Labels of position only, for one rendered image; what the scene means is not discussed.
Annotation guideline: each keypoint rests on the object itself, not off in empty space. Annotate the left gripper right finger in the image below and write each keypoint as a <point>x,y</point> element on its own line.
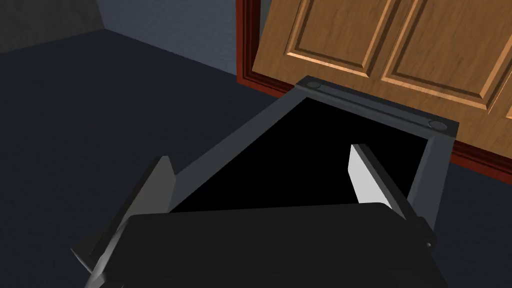
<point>370,180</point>

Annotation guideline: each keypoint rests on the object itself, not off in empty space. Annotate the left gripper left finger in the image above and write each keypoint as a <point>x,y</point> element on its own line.
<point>154,192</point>

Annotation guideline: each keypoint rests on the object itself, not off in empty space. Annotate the brown panelled wooden door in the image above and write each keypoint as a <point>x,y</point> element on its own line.
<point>340,32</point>

